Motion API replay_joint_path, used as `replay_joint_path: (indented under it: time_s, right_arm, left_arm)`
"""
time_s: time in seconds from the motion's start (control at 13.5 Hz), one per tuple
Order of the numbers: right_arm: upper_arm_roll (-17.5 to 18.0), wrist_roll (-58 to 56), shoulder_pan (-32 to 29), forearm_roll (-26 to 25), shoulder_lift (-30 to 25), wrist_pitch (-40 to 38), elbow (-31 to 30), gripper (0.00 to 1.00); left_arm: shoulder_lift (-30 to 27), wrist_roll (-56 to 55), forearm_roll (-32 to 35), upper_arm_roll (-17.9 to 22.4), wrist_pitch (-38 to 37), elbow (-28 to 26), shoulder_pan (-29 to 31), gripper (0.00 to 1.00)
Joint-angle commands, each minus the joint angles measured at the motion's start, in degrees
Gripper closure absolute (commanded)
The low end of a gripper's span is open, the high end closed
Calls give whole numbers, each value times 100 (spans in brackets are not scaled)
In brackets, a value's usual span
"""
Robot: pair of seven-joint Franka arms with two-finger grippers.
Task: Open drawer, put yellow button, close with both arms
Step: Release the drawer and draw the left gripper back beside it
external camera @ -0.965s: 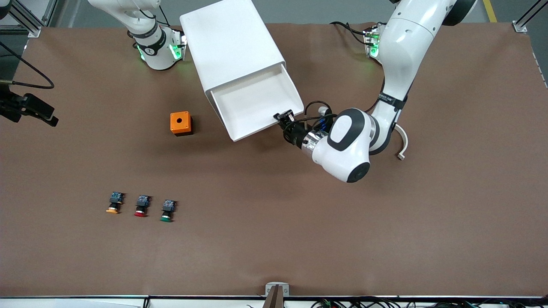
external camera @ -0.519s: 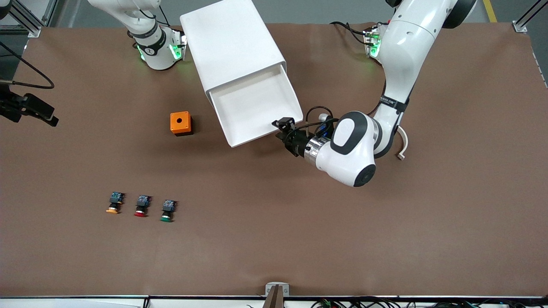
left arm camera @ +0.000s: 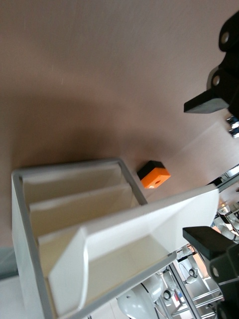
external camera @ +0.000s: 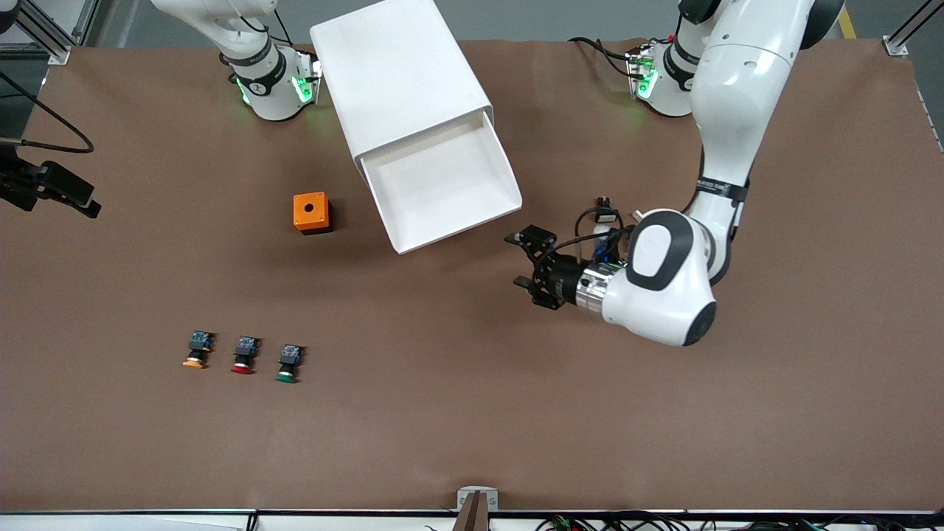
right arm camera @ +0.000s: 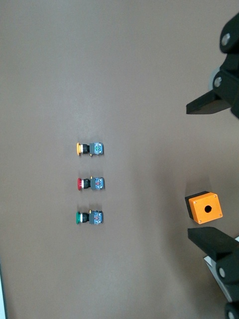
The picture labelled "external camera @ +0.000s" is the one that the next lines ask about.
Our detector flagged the yellow push button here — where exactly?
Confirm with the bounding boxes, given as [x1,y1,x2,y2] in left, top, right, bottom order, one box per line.
[183,331,215,369]

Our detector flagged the orange button enclosure box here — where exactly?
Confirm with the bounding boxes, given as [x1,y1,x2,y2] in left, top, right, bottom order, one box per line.
[294,192,333,235]

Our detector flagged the tangled black cables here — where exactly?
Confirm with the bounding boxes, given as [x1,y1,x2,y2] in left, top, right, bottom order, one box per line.
[535,513,944,531]

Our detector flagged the grey metal bracket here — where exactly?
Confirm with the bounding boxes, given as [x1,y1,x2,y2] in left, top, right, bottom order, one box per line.
[457,487,499,511]

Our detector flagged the red push button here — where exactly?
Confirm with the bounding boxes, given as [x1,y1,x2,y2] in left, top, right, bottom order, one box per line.
[231,336,262,375]

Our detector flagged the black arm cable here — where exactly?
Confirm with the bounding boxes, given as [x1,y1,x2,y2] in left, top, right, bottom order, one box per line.
[0,70,94,154]
[549,206,636,268]

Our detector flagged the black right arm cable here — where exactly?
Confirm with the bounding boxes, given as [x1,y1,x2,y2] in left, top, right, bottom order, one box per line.
[0,70,94,154]

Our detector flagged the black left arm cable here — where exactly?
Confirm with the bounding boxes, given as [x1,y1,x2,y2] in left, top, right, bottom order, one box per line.
[549,206,636,268]

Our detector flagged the white table edge rail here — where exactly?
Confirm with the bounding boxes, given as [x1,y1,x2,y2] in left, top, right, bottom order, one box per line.
[0,507,944,531]

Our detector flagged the black base cable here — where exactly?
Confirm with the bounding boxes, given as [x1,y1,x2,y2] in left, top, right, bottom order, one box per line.
[568,37,639,78]

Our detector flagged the green push button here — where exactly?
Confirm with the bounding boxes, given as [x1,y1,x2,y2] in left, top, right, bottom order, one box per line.
[276,344,305,384]

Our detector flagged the aluminium frame profile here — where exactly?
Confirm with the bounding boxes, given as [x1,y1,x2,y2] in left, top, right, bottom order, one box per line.
[0,0,100,66]
[884,0,944,58]

